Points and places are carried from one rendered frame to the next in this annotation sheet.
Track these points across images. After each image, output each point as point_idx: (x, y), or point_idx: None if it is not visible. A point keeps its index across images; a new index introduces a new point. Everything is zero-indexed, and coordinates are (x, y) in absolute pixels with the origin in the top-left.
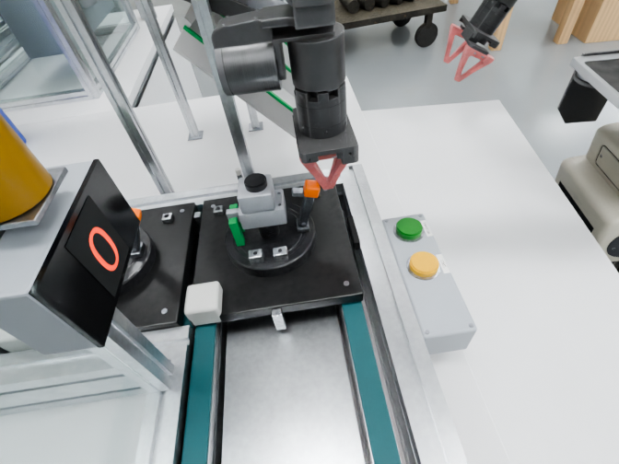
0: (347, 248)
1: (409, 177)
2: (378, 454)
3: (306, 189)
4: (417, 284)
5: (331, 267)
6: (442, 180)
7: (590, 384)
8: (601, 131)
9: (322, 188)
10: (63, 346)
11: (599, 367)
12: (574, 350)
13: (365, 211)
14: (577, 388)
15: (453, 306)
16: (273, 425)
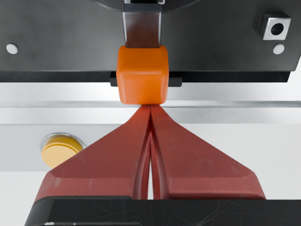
0: (96, 65)
1: (293, 144)
2: None
3: (119, 67)
4: (32, 137)
5: (49, 26)
6: (264, 173)
7: (6, 189)
8: None
9: (141, 104)
10: None
11: (21, 197)
12: (34, 191)
13: (198, 102)
14: (1, 180)
15: (3, 162)
16: None
